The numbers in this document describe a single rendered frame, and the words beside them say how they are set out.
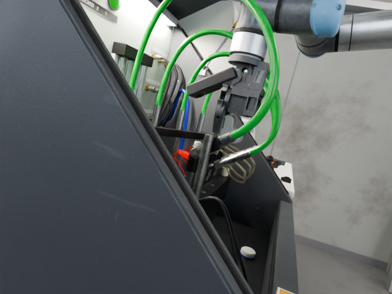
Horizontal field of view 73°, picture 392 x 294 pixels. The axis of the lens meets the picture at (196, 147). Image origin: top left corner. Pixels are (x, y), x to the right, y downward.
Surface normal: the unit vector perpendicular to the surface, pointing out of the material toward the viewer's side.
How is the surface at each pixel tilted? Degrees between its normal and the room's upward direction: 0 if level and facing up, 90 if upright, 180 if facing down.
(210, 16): 90
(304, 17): 124
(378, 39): 135
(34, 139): 90
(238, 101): 90
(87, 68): 90
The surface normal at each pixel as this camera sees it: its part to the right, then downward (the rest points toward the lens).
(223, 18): -0.32, 0.07
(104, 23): 0.92, 0.26
